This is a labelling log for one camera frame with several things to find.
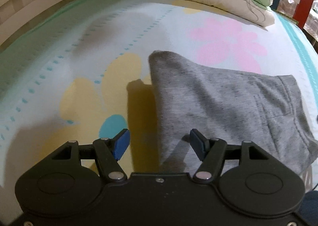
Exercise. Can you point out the dark blue cloth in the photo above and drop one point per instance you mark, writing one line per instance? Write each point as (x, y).
(310, 209)

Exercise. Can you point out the red board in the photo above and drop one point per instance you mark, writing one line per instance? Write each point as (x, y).
(303, 8)

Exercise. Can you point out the floral bed sheet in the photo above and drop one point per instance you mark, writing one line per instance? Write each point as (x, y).
(99, 54)

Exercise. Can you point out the dark blue panel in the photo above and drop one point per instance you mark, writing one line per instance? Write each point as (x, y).
(277, 1)

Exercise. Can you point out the grey t-shirt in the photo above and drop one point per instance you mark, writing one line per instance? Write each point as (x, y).
(223, 106)

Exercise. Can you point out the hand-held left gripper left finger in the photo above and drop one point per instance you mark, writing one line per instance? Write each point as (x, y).
(122, 144)

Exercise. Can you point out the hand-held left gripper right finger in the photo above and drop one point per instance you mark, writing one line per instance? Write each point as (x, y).
(197, 144)

